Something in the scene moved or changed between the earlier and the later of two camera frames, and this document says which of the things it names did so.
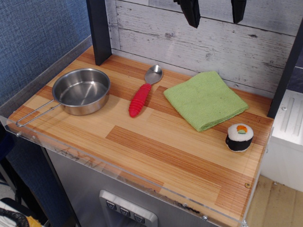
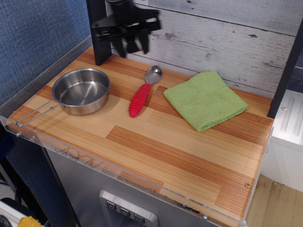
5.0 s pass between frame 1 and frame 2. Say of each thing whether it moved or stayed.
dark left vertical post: stayed
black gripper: moved
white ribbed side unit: stayed
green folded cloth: stayed
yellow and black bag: moved
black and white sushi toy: moved
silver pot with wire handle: stayed
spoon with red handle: stayed
